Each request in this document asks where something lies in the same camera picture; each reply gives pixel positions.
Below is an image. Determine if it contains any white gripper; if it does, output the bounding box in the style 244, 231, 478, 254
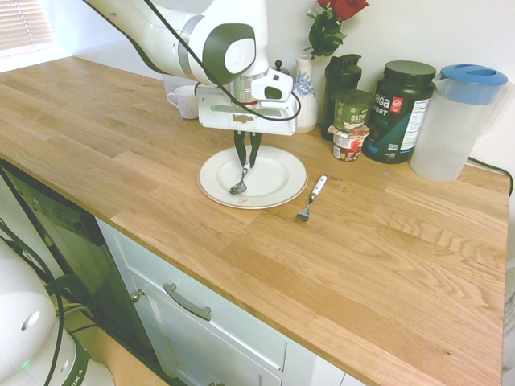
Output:
196, 85, 299, 170

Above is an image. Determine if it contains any white handled metal spoon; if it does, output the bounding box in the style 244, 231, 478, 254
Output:
229, 160, 252, 197

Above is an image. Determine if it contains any white gold rimmed plate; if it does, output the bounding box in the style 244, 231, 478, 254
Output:
196, 145, 309, 211

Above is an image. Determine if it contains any white blue floral vase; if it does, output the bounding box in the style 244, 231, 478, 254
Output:
290, 54, 319, 134

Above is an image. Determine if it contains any white ribbed cup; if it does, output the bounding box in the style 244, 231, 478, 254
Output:
165, 84, 200, 121

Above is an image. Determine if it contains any red white yogurt cup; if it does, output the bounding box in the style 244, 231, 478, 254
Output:
326, 123, 371, 162

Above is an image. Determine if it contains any green oatmeal cup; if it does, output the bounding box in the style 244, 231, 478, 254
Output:
333, 88, 375, 132

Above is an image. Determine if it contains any dark green shaker bottle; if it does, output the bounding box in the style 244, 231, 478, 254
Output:
319, 53, 364, 142

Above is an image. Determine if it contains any red rose with leaves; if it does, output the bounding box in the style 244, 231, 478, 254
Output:
306, 0, 370, 61

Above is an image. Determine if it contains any black protein powder tub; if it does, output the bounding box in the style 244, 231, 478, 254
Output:
361, 60, 438, 165

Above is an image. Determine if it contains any dark dishwasher front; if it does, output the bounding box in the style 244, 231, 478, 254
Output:
0, 159, 163, 377

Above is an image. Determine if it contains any white kitchen cabinet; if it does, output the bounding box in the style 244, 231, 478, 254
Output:
95, 218, 353, 386

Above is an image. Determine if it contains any clear pitcher blue lid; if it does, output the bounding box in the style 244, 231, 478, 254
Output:
409, 63, 514, 183

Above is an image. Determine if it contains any white window blind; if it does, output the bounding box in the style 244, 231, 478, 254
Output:
0, 0, 56, 56

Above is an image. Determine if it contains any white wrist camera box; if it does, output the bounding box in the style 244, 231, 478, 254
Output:
252, 68, 295, 103

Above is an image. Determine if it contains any white handled metal fork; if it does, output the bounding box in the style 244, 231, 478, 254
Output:
293, 173, 329, 224

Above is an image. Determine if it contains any silver drawer handle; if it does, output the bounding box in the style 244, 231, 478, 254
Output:
162, 282, 212, 322

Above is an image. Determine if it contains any black wall power cable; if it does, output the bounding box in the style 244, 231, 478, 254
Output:
465, 155, 515, 180

